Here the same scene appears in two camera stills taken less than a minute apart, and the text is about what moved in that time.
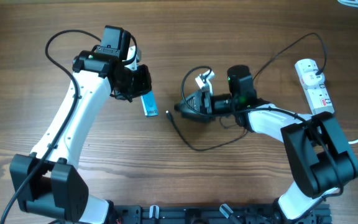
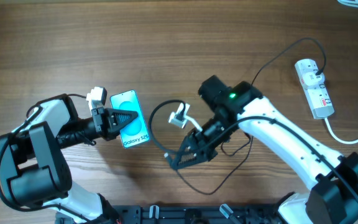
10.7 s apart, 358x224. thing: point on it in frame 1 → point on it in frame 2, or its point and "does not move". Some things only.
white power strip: (319, 97) does not move
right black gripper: (201, 98) → (202, 154)
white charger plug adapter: (311, 79) does not move
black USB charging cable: (272, 56) → (238, 167)
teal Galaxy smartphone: (149, 103) → (135, 133)
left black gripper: (144, 86) → (106, 122)
